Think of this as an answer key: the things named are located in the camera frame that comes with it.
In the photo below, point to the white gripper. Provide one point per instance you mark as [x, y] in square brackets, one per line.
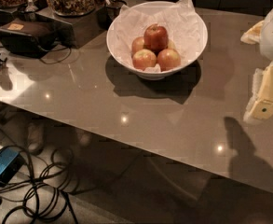
[260, 105]

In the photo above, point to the red apple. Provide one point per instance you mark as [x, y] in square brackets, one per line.
[168, 59]
[143, 59]
[156, 37]
[137, 44]

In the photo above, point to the white paper bowl liner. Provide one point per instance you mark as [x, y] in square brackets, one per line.
[179, 25]

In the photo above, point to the white ceramic bowl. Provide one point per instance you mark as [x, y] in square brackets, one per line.
[157, 73]

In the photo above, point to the black cup with scoop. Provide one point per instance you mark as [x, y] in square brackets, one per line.
[107, 13]

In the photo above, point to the dark wooden display stand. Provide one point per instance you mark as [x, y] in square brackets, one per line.
[72, 31]

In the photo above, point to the black box with label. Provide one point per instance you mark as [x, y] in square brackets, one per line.
[32, 39]

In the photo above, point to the metal scoop in cup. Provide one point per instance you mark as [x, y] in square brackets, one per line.
[27, 11]

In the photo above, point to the blue foot pedal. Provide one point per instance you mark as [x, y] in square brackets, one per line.
[10, 163]

